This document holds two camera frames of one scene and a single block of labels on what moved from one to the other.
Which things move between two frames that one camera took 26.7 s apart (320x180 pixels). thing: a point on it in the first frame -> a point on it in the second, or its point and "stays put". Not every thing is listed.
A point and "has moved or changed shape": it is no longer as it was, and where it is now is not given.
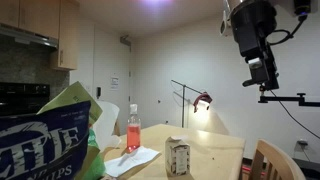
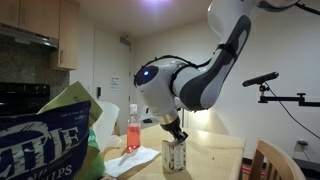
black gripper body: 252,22 -> 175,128
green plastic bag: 97,168 stays put
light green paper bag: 73,95 stays put
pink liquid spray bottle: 133,128 stays put
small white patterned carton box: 177,157 has moved or changed shape
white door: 112,72 stays put
